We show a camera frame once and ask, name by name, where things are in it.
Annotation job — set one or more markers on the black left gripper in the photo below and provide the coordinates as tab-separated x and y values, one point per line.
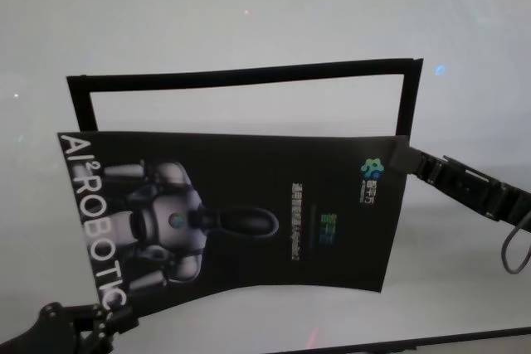
62	337

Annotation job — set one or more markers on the black robot print poster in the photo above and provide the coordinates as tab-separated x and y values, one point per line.
249	171

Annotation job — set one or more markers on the black tape frame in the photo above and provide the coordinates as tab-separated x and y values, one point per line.
249	73

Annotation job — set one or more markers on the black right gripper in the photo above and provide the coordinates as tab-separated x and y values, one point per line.
469	188

